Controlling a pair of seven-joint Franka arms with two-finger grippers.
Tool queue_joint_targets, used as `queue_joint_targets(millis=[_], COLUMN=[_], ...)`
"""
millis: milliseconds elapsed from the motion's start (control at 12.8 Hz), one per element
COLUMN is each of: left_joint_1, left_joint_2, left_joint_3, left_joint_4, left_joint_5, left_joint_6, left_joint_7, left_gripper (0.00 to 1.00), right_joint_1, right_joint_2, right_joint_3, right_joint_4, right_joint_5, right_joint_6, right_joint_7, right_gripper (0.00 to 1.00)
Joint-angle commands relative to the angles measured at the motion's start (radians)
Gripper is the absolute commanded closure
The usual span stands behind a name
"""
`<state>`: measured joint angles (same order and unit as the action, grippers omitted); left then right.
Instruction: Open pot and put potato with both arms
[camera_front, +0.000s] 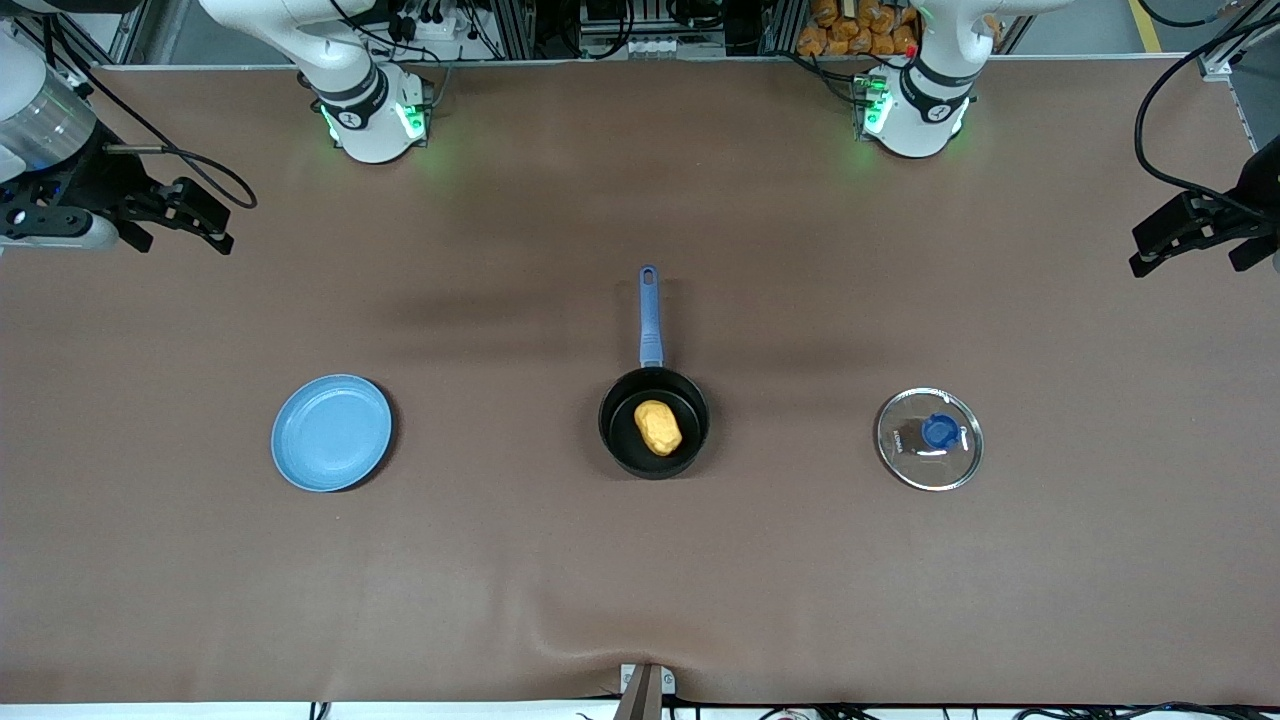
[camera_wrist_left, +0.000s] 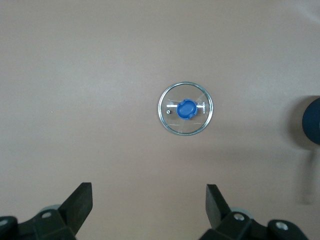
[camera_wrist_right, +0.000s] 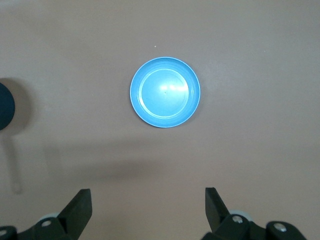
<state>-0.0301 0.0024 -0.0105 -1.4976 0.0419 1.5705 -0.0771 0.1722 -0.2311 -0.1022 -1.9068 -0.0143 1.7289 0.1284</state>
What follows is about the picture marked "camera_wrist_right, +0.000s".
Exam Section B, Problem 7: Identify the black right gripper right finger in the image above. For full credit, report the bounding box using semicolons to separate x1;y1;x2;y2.
201;186;271;240

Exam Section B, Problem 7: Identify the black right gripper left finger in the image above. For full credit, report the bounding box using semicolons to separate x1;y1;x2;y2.
17;188;94;240

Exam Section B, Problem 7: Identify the brown table cloth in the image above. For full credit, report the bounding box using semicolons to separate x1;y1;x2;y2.
0;0;320;240

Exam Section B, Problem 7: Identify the blue round plate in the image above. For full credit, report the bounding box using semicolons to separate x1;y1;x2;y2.
129;56;202;129

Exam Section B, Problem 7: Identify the black pot with blue handle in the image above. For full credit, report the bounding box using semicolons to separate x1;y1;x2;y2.
0;83;16;131

